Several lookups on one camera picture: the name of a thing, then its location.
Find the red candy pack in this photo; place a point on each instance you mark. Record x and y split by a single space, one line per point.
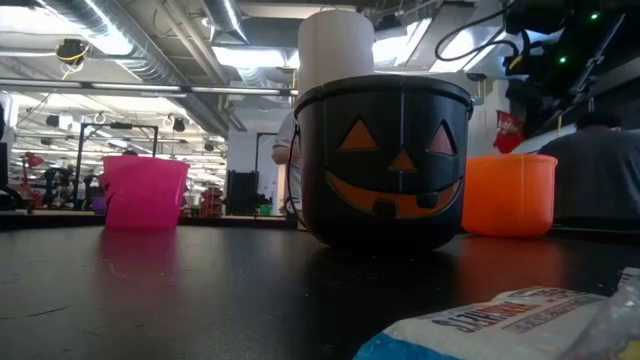
507 135

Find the black pumpkin bucket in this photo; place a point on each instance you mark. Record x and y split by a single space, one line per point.
325 125

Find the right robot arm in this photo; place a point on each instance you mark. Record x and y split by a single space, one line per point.
600 50

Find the orange pumpkin bucket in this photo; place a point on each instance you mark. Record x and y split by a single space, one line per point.
510 200

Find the white table lamp wood base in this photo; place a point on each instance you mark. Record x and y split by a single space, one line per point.
335 50

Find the person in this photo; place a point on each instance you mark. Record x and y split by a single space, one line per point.
287 150

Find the white blue Hershey's bar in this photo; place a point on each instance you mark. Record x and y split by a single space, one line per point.
475 335

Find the black cabinet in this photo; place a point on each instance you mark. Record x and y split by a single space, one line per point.
242 192

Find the long ceiling light bar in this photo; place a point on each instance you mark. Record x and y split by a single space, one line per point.
150 87

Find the black table mat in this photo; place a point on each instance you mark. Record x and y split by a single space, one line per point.
200 290

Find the pink plastic bucket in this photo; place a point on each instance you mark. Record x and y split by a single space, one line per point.
145 195

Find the red desk lamp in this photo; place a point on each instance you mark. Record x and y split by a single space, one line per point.
32 160

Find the silver ceiling air duct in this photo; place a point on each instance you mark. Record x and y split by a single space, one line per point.
150 65

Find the black background frame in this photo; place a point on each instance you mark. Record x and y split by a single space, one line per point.
80 165

